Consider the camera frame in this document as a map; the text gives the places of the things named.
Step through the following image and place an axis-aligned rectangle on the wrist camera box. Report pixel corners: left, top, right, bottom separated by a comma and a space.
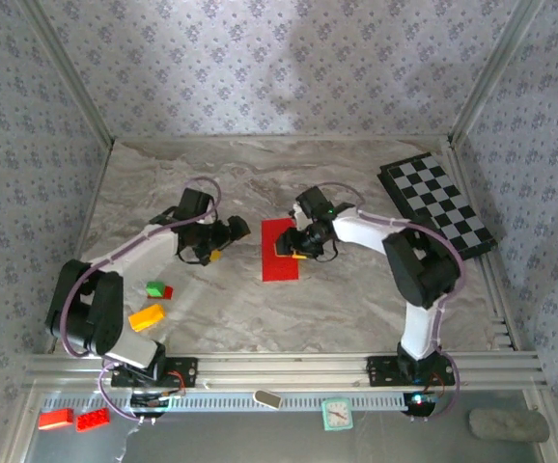
178, 187, 215, 222
291, 186, 334, 227

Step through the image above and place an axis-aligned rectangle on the teal square clock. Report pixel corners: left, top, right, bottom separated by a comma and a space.
321, 396, 353, 432

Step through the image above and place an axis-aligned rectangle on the grey metal shelf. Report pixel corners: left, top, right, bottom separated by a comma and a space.
11, 390, 558, 463

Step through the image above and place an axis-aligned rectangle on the smooth red toy brick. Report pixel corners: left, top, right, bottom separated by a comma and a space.
37, 408, 75, 431

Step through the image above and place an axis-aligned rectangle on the yellow toy brick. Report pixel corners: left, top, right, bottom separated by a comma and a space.
127, 303, 168, 333

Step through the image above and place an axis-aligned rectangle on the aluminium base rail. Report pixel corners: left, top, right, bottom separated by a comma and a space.
23, 351, 548, 392

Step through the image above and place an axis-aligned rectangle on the aluminium frame post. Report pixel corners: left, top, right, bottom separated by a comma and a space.
446, 0, 546, 149
17, 0, 117, 149

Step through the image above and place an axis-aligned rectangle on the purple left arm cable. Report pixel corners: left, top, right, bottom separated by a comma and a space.
56, 177, 222, 426

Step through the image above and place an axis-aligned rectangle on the slotted grey cable duct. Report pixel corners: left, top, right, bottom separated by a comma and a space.
42, 390, 454, 414

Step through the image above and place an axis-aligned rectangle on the small grey white block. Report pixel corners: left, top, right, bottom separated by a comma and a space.
252, 389, 283, 411

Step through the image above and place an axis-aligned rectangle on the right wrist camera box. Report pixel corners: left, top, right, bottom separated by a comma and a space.
291, 186, 334, 227

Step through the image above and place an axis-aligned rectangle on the grey stone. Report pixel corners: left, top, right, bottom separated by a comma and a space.
467, 407, 550, 444

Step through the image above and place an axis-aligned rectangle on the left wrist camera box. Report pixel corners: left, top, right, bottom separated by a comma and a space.
178, 187, 215, 222

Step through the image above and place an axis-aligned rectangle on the black and grey chessboard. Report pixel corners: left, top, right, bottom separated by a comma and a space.
377, 151, 498, 261

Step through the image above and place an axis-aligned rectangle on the studded red toy brick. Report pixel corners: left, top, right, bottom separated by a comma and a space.
74, 407, 112, 433

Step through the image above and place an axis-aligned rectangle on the aluminium side rail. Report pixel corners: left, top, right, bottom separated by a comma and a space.
46, 139, 116, 353
442, 139, 521, 352

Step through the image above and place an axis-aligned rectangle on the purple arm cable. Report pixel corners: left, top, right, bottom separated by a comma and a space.
315, 181, 466, 426
56, 177, 222, 426

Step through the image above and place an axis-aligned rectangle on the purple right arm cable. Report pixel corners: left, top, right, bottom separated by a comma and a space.
315, 181, 466, 426

